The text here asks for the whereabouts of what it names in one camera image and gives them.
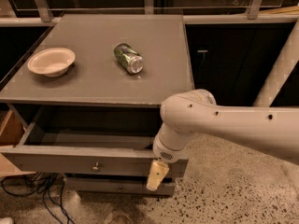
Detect grey top drawer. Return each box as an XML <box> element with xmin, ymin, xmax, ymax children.
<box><xmin>0</xmin><ymin>105</ymin><xmax>189</xmax><ymax>179</ymax></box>

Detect grey drawer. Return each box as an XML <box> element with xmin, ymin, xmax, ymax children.
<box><xmin>64</xmin><ymin>177</ymin><xmax>176</xmax><ymax>196</ymax></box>
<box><xmin>0</xmin><ymin>105</ymin><xmax>189</xmax><ymax>179</ymax></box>

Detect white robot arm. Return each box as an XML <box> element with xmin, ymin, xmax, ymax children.
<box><xmin>147</xmin><ymin>22</ymin><xmax>299</xmax><ymax>191</ymax></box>

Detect grey bottom drawer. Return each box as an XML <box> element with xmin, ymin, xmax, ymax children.
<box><xmin>64</xmin><ymin>177</ymin><xmax>176</xmax><ymax>196</ymax></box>

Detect grey drawer cabinet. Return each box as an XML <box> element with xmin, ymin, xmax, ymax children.
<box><xmin>0</xmin><ymin>14</ymin><xmax>193</xmax><ymax>182</ymax></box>

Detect brown shoe tip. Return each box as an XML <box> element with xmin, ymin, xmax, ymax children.
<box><xmin>108</xmin><ymin>215</ymin><xmax>132</xmax><ymax>224</ymax></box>

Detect green soda can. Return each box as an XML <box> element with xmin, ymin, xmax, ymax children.
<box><xmin>114</xmin><ymin>43</ymin><xmax>144</xmax><ymax>74</ymax></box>

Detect dark cabinet behind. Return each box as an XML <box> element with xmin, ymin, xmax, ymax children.
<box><xmin>186</xmin><ymin>23</ymin><xmax>294</xmax><ymax>106</ymax></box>

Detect white paper bowl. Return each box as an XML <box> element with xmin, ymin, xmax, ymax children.
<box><xmin>27</xmin><ymin>48</ymin><xmax>76</xmax><ymax>77</ymax></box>

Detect wooden board piece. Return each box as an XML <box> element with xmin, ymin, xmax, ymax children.
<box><xmin>0</xmin><ymin>109</ymin><xmax>36</xmax><ymax>177</ymax></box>

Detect metal railing with glass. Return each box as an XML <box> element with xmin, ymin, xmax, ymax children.
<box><xmin>0</xmin><ymin>0</ymin><xmax>299</xmax><ymax>27</ymax></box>

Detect blue black floor cables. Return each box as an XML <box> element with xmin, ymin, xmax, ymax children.
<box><xmin>0</xmin><ymin>171</ymin><xmax>76</xmax><ymax>224</ymax></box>

